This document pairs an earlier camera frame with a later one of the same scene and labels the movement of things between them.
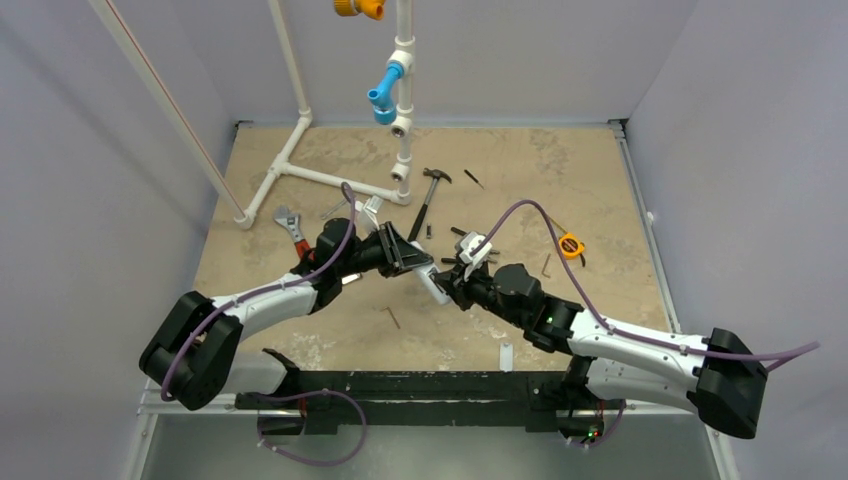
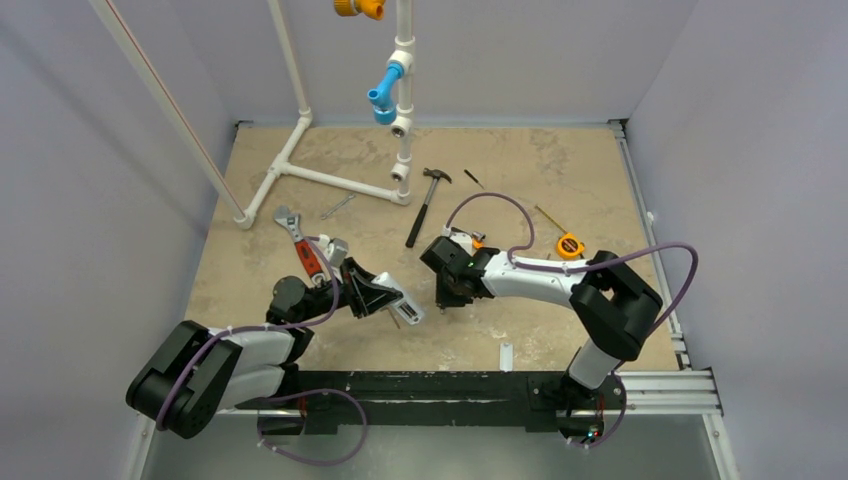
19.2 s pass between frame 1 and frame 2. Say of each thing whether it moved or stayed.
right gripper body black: stayed
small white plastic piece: stayed
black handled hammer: stayed
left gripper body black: moved
